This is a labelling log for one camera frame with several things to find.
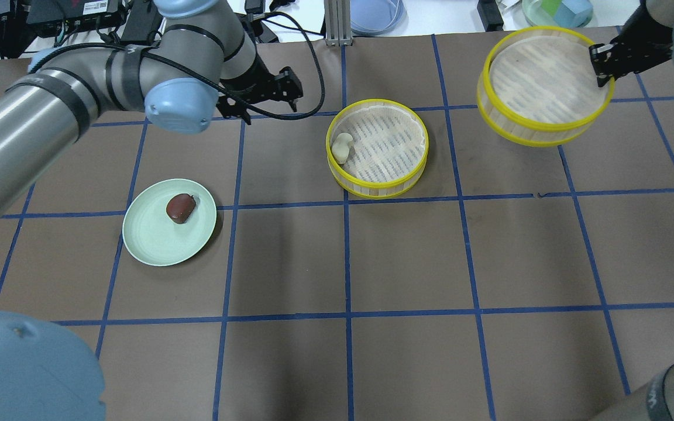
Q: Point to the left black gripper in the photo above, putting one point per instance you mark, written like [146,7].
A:
[253,78]

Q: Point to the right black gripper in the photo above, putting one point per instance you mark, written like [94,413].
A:
[641,42]

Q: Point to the yellow bamboo steamer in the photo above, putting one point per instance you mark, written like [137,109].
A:
[390,152]
[538,88]

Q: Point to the white steamed bun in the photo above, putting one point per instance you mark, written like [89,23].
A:
[341,147]

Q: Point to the brown steamed bun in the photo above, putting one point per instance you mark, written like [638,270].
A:
[180,207]

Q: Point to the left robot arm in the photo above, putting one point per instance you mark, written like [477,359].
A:
[205,62]

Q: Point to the green bowl with sponges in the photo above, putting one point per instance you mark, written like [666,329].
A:
[567,14]

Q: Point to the blue plate on desk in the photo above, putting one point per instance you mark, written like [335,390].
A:
[372,18]

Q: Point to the black power adapter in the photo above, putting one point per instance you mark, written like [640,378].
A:
[143,24]

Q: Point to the mint green plate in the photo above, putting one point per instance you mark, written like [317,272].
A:
[153,239]

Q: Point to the aluminium frame post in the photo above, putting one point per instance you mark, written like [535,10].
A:
[337,23]

